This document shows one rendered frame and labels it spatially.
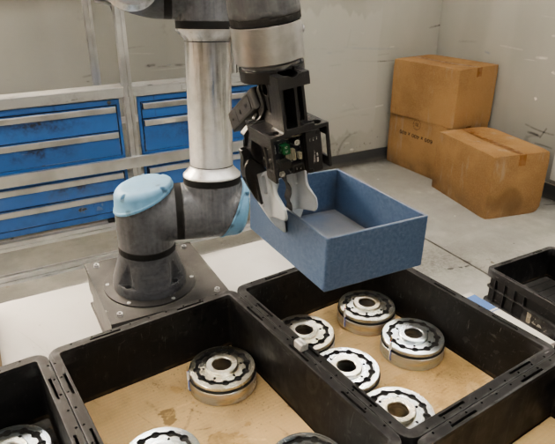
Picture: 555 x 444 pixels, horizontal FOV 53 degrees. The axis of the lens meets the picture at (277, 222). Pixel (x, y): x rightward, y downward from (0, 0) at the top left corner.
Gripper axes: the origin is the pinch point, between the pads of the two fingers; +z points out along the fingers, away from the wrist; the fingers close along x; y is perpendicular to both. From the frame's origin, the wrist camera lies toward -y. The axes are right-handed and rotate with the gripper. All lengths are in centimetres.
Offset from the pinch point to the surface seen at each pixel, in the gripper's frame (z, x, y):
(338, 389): 19.5, -0.9, 11.6
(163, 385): 27.0, -19.5, -10.5
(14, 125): 27, -32, -193
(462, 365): 33.3, 24.7, 6.2
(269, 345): 21.9, -3.8, -3.6
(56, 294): 38, -33, -68
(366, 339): 31.9, 14.7, -6.3
